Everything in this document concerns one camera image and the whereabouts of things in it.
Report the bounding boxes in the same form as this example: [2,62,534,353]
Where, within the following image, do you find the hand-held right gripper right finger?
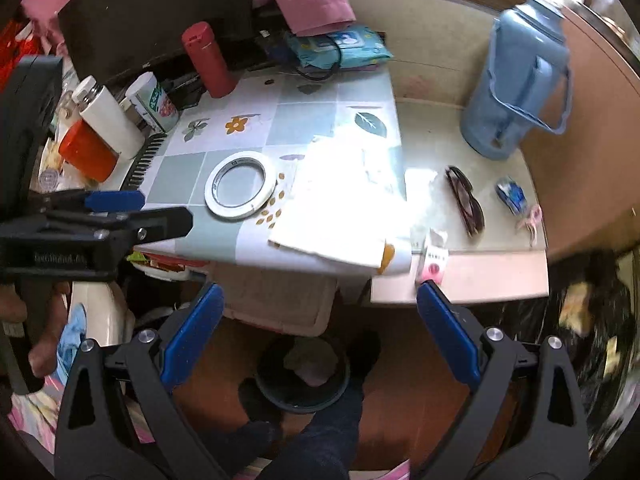
[416,280,591,480]

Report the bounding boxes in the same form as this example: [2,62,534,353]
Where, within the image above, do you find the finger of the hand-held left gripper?
[45,206,195,248]
[30,187,147,215]

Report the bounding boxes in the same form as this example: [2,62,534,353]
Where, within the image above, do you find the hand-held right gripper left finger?
[54,282,231,480]

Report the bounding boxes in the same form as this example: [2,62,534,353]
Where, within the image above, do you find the white pink medicine box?
[411,227,450,287]

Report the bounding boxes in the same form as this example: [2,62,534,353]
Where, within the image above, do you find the black trash bin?
[255,334,352,414]

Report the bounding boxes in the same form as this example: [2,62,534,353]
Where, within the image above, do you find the pink clothespin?
[517,204,544,247]

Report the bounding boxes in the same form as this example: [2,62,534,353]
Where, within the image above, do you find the person's left hand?
[0,280,73,378]

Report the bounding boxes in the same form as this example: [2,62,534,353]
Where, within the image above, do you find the red green packet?
[126,251,202,282]

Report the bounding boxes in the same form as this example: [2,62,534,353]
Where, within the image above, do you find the black comb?
[122,132,167,192]

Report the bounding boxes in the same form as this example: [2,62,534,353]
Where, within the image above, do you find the orange plastic container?
[57,121,121,184]

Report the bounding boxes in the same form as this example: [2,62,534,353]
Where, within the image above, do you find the white tape roll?
[204,151,277,221]

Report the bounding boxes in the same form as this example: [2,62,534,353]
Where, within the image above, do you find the white plastic container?
[69,280,137,347]

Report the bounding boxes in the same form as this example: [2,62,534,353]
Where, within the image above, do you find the white flask bottle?
[71,76,147,161]

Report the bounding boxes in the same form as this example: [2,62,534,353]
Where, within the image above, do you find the green white tub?
[125,72,181,134]

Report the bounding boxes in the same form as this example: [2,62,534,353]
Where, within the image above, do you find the dark sunglasses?
[444,165,486,237]

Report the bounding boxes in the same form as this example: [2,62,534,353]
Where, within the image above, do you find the black plastic bag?
[549,249,637,453]

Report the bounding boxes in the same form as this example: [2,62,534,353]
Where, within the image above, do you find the blue toy car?
[495,177,529,216]

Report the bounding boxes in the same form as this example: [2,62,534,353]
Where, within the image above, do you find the white folded cloth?
[268,135,416,269]

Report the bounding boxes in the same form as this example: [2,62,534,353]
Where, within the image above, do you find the person's leg in dark pants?
[237,330,384,480]

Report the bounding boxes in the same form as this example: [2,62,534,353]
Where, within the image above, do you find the red bottle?
[181,21,238,99]

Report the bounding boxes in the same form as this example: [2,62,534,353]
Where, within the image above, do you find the leaf patterned tablecloth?
[115,67,417,277]

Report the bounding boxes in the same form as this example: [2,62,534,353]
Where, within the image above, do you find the red bag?
[0,19,42,69]

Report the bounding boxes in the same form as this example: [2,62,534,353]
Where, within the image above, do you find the black flat panel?
[57,0,257,88]

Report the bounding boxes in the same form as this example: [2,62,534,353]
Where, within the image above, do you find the brown wooden board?
[520,4,640,262]

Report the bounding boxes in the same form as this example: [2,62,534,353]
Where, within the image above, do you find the blue patterned pouch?
[284,27,394,74]

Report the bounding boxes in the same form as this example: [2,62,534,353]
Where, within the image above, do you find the black cable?
[295,34,347,82]

